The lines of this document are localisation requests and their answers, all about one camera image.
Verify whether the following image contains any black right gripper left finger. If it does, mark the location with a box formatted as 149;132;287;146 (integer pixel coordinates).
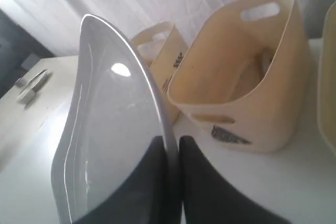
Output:
67;136;171;223

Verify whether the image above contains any grey object on table edge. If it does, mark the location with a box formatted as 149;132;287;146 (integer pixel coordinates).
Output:
16;69;52;105

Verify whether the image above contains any cream bin with triangle mark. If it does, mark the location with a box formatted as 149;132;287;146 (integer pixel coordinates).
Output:
167;0;312;153

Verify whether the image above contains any white ceramic bowl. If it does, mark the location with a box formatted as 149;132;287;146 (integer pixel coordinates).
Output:
138;39;164;66

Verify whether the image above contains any cream bin with circle mark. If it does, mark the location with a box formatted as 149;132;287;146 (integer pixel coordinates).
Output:
131;22;188;123

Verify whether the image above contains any white square plate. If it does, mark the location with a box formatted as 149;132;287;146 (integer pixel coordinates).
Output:
51;14;182;223

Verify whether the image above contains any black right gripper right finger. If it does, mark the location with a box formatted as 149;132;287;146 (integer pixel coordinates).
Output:
178;135;263;224

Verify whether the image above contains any cream bin with square mark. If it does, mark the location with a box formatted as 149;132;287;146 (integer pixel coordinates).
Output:
317;3;335;152

